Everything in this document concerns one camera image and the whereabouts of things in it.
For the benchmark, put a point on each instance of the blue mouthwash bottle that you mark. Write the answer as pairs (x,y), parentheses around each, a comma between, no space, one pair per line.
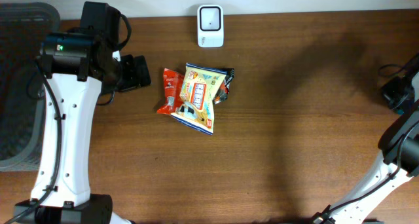
(404,107)

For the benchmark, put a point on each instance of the red Hacks candy bag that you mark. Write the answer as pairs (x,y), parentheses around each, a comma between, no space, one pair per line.
(172,83)

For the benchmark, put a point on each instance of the black red snack packet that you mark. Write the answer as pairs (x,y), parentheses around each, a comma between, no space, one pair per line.
(222,93)

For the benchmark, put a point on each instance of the grey plastic mesh basket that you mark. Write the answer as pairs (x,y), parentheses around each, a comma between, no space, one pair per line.
(24,27)

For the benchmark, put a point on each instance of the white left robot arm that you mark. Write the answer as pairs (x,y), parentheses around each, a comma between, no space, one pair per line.
(77,67)

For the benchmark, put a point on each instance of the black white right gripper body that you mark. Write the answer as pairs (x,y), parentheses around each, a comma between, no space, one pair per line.
(393,91)

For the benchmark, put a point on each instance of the white barcode scanner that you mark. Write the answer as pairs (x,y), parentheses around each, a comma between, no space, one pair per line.
(210,26)

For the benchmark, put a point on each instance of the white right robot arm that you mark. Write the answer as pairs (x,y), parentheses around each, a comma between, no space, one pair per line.
(395,164)

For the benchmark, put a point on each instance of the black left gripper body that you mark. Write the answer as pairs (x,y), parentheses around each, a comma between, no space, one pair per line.
(131,73)

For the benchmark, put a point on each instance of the beige wet wipes pack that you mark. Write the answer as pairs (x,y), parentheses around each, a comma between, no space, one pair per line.
(199,88)

